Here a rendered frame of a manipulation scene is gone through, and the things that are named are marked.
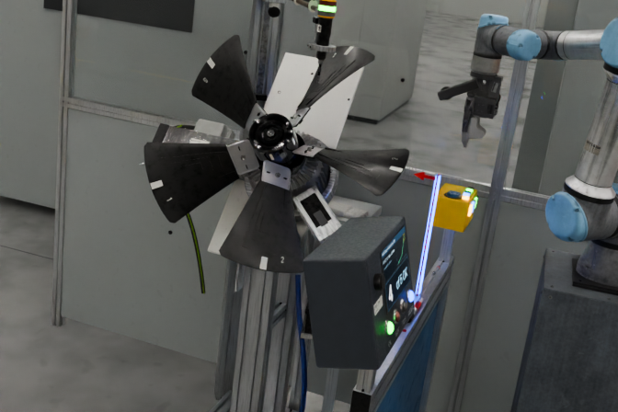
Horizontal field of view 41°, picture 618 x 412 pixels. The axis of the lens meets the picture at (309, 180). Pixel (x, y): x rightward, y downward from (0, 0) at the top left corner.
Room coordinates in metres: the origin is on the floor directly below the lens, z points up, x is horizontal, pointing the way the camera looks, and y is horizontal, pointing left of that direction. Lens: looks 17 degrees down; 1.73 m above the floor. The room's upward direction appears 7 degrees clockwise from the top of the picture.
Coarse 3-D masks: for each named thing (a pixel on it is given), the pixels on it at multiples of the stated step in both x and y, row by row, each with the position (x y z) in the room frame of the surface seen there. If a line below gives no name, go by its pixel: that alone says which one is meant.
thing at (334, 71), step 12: (336, 48) 2.36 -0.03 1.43; (348, 48) 2.32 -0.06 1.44; (360, 48) 2.28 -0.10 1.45; (324, 60) 2.36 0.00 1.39; (336, 60) 2.30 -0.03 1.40; (348, 60) 2.26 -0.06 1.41; (360, 60) 2.23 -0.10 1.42; (372, 60) 2.21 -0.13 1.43; (324, 72) 2.30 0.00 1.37; (336, 72) 2.24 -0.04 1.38; (348, 72) 2.21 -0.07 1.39; (312, 84) 2.31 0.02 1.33; (324, 84) 2.23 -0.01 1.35; (336, 84) 2.19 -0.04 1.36; (312, 96) 2.22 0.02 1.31; (300, 108) 2.22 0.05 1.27
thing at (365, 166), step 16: (320, 160) 2.05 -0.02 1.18; (336, 160) 2.06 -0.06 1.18; (352, 160) 2.06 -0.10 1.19; (368, 160) 2.07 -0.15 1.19; (384, 160) 2.08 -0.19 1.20; (400, 160) 2.08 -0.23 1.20; (352, 176) 2.00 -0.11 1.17; (368, 176) 2.00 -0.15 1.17; (384, 176) 2.01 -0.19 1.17; (384, 192) 1.95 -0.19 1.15
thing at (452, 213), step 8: (448, 184) 2.37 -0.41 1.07; (440, 192) 2.27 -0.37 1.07; (472, 192) 2.31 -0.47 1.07; (440, 200) 2.23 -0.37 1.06; (448, 200) 2.22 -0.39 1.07; (456, 200) 2.22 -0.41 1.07; (464, 200) 2.22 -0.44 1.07; (472, 200) 2.26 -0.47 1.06; (440, 208) 2.23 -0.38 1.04; (448, 208) 2.22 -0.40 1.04; (456, 208) 2.21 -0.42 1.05; (464, 208) 2.21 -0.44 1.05; (440, 216) 2.23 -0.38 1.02; (448, 216) 2.22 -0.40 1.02; (456, 216) 2.21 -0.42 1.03; (464, 216) 2.20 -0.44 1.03; (472, 216) 2.33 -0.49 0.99; (432, 224) 2.23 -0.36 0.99; (440, 224) 2.22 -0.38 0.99; (448, 224) 2.22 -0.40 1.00; (456, 224) 2.21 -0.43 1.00; (464, 224) 2.21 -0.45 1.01
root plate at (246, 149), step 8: (232, 144) 2.14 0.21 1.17; (240, 144) 2.14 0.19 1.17; (248, 144) 2.14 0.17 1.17; (232, 152) 2.14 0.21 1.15; (240, 152) 2.14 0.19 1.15; (248, 152) 2.15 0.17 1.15; (232, 160) 2.14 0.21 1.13; (240, 160) 2.14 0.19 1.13; (248, 160) 2.15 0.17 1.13; (256, 160) 2.15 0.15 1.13; (240, 168) 2.15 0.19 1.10; (248, 168) 2.15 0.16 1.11; (256, 168) 2.15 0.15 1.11
